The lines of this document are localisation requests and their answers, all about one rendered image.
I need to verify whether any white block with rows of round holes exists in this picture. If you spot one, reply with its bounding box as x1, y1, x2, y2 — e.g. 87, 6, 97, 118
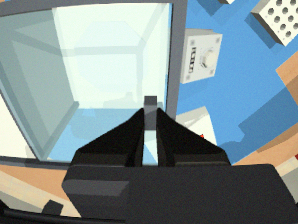
176, 106, 217, 145

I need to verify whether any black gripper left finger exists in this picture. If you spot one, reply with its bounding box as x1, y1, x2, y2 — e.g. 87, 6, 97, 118
69, 108, 145, 167

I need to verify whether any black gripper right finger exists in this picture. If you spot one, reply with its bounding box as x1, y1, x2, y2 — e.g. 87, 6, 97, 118
156, 107, 231, 167

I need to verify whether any blue bench mat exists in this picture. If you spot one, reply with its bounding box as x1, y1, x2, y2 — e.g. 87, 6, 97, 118
176, 0, 298, 165

